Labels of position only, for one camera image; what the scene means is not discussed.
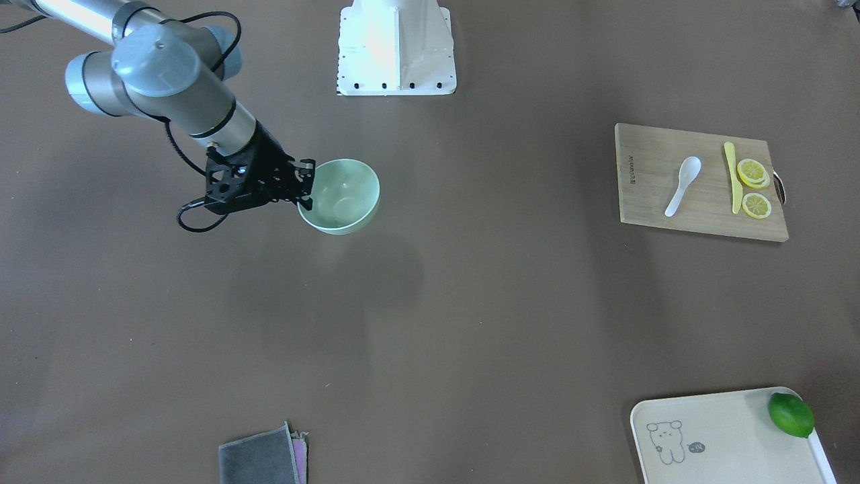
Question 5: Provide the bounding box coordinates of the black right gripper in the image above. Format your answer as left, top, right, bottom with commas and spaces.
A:
204, 122, 316, 216

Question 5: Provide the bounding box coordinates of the light green bowl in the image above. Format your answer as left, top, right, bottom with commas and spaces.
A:
298, 159, 380, 235

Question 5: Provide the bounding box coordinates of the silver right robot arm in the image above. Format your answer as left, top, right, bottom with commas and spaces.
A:
15, 1, 316, 216

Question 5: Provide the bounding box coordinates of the grey folded cloth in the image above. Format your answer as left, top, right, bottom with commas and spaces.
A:
218, 422, 309, 483

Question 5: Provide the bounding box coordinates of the bamboo cutting board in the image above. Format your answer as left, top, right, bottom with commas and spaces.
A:
614, 123, 789, 243

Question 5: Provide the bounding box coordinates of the cream rabbit tray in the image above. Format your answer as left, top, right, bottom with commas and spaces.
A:
630, 387, 836, 483

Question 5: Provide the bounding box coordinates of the green lime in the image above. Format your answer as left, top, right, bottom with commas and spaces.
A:
767, 393, 815, 439

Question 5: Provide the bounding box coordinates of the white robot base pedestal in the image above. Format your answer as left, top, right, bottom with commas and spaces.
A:
336, 1, 458, 96

